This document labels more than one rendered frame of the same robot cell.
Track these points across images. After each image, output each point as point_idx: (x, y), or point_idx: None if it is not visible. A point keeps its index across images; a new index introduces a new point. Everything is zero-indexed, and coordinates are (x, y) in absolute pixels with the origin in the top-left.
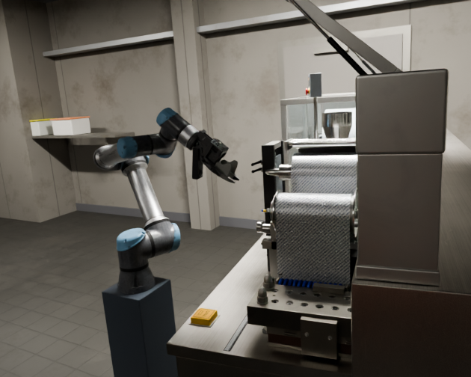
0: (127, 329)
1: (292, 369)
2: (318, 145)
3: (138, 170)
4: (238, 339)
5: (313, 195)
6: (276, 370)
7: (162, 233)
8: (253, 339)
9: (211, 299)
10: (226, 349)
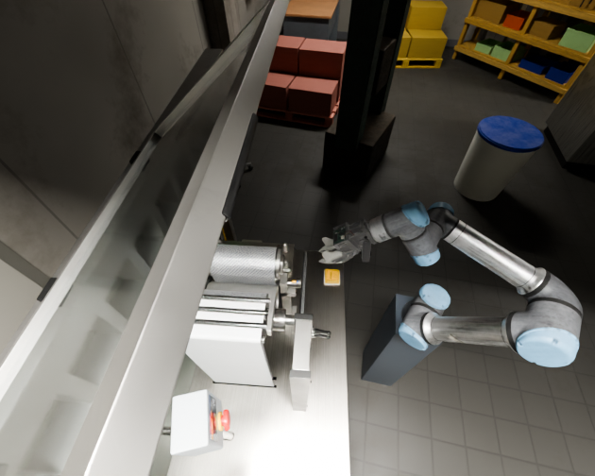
0: None
1: None
2: (229, 304)
3: (499, 320)
4: (302, 262)
5: (244, 249)
6: None
7: (413, 314)
8: (294, 263)
9: (339, 303)
10: (305, 252)
